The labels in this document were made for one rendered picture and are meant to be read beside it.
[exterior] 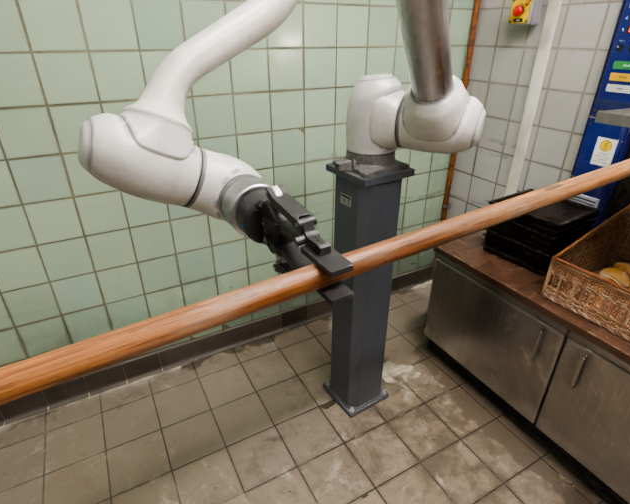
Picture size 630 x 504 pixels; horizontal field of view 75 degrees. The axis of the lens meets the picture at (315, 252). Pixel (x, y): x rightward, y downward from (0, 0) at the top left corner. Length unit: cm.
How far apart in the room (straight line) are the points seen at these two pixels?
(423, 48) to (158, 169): 63
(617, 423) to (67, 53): 202
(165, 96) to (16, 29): 97
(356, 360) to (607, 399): 80
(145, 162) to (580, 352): 136
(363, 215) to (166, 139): 79
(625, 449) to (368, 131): 122
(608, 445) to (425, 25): 134
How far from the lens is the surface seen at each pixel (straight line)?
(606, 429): 165
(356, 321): 152
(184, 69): 70
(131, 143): 64
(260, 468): 168
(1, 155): 167
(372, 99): 124
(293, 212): 50
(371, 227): 132
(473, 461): 178
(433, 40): 101
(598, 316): 155
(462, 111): 117
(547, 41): 211
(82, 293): 185
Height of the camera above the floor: 138
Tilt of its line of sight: 28 degrees down
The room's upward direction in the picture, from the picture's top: straight up
